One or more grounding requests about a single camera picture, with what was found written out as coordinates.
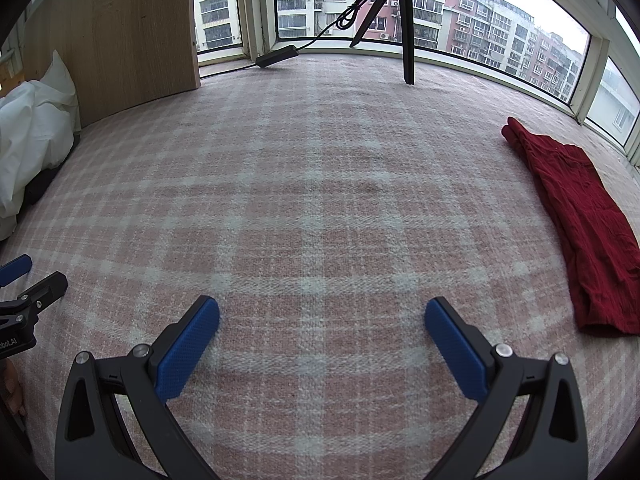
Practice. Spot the black tripod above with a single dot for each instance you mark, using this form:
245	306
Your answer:
407	35

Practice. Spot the white shirt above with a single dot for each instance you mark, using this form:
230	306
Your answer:
30	135

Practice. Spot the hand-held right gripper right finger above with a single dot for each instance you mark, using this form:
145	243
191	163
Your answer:
457	347

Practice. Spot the black folded cloth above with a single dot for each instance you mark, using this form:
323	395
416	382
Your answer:
40	187

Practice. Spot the pink plaid blanket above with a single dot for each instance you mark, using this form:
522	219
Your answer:
320	185

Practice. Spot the light wooden board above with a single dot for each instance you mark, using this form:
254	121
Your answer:
115	25

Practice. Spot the person's left hand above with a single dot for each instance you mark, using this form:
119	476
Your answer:
10	387

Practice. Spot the black inline controller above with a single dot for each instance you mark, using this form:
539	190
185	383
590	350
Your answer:
276	56

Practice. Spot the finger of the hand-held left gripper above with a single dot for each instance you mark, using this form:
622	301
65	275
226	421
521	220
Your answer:
45	287
15	267

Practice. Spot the red cloth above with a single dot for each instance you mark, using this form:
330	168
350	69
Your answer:
590	220

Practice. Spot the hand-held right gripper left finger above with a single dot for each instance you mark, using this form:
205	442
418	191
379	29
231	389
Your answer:
187	347

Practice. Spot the white window frame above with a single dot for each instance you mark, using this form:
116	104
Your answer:
255	10

